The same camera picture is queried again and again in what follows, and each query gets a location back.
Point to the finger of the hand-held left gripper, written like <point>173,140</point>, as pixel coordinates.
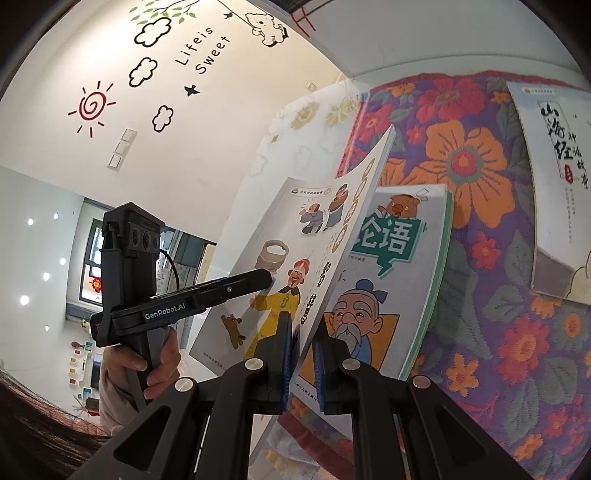
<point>235,286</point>

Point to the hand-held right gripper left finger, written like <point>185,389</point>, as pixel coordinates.
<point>286,355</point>

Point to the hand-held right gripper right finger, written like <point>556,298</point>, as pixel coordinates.
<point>321,369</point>

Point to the white yellow-robed man book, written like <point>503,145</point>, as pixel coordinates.
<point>286,240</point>

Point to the cartoon old man book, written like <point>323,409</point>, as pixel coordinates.
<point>392,258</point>

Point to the stack of picture books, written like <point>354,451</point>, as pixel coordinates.
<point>441,240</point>

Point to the white running man book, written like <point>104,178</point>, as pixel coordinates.
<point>545,230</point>

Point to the person's left forearm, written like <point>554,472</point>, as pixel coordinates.
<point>113,410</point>

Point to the person's left hand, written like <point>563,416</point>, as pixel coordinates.
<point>164,364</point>

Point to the window with red ornament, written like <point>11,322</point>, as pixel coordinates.
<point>92,258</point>

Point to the floral blanket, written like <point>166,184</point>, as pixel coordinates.
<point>485,346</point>

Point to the person's dark hair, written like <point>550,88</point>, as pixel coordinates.
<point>37,424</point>

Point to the white wall switch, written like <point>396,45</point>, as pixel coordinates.
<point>128,135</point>
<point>122,147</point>
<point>114,161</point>

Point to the red sun wall decal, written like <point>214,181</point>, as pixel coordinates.
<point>92,107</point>

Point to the black lettering wall decal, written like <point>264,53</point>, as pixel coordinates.
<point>203,48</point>

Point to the bear wall decal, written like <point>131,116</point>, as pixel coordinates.
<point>258,23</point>

